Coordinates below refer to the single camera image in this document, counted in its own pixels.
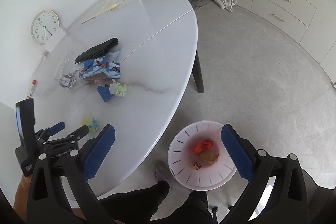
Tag yellow paper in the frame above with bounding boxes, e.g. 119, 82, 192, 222
81, 117, 99, 132

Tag brown orange wrapper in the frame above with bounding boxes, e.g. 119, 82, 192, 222
198, 150, 219, 165

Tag red paper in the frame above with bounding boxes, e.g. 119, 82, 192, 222
203, 139, 214, 150
189, 140, 204, 155

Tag pink plastic trash bin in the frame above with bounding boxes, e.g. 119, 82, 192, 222
168, 121, 236, 191

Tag grey printed paper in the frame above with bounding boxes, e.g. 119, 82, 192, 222
59, 71, 79, 90

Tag blue paper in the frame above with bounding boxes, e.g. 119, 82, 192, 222
97, 84, 114, 102

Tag white green paper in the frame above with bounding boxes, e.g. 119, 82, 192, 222
109, 79, 127, 98

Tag blue bird print box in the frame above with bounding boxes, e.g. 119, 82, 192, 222
79, 56, 121, 79

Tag black ridged foam mat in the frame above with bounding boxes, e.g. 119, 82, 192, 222
75, 38, 119, 64

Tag person's left hand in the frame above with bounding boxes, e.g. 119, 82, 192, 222
13, 174, 33, 217

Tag red white small box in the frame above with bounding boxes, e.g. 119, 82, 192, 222
27, 79, 38, 98

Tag person's black trouser legs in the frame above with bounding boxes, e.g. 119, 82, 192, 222
100, 181, 213, 223

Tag grey slipper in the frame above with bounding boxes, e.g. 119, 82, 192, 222
153, 161, 171, 189

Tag white card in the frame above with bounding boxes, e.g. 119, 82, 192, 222
44, 26, 67, 52

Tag open paper booklet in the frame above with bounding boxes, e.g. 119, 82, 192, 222
81, 0, 125, 24

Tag white tote bag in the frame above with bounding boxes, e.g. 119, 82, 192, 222
212, 0, 236, 12

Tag beige drawer cabinet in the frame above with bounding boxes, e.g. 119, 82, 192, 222
251, 0, 335, 83

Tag white round wall clock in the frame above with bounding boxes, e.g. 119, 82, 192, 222
31, 10, 60, 45

